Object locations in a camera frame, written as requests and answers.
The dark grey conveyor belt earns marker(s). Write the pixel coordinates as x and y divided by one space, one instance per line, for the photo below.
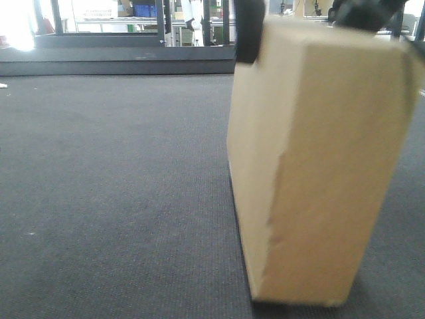
116 203

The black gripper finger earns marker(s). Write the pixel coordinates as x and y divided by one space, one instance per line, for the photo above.
369 16
249 26

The dark conveyor end rail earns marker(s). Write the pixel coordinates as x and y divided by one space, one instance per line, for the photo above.
118 61

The black metal frame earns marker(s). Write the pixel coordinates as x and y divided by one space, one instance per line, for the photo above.
91 24

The brown cardboard box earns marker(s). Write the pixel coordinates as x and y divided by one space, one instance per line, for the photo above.
316 127

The blue storage crate background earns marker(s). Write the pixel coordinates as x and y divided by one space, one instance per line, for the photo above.
144 10

